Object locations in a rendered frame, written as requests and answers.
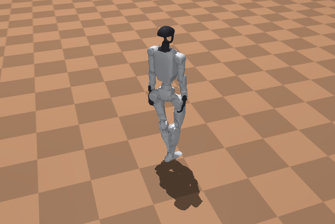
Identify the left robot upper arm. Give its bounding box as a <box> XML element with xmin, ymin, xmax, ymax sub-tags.
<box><xmin>147</xmin><ymin>46</ymin><xmax>157</xmax><ymax>73</ymax></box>

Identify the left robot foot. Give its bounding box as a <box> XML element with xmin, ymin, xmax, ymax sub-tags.
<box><xmin>167</xmin><ymin>151</ymin><xmax>173</xmax><ymax>160</ymax></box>

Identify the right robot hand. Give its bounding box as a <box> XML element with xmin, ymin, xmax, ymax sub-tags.
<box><xmin>177</xmin><ymin>95</ymin><xmax>187</xmax><ymax>113</ymax></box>

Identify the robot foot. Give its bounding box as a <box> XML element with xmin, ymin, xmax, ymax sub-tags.
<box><xmin>164</xmin><ymin>151</ymin><xmax>182</xmax><ymax>162</ymax></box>
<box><xmin>167</xmin><ymin>151</ymin><xmax>173</xmax><ymax>160</ymax></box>

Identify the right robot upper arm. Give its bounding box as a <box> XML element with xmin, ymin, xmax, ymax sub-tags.
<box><xmin>173</xmin><ymin>52</ymin><xmax>186</xmax><ymax>82</ymax></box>

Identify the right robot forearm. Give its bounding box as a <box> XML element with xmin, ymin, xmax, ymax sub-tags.
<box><xmin>179</xmin><ymin>75</ymin><xmax>188</xmax><ymax>99</ymax></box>

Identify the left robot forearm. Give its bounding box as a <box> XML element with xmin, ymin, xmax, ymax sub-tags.
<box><xmin>148</xmin><ymin>71</ymin><xmax>156</xmax><ymax>90</ymax></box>

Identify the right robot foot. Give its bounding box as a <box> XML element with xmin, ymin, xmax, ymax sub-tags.
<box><xmin>164</xmin><ymin>151</ymin><xmax>182</xmax><ymax>162</ymax></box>

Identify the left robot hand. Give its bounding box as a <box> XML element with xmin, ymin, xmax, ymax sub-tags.
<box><xmin>148</xmin><ymin>85</ymin><xmax>154</xmax><ymax>106</ymax></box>

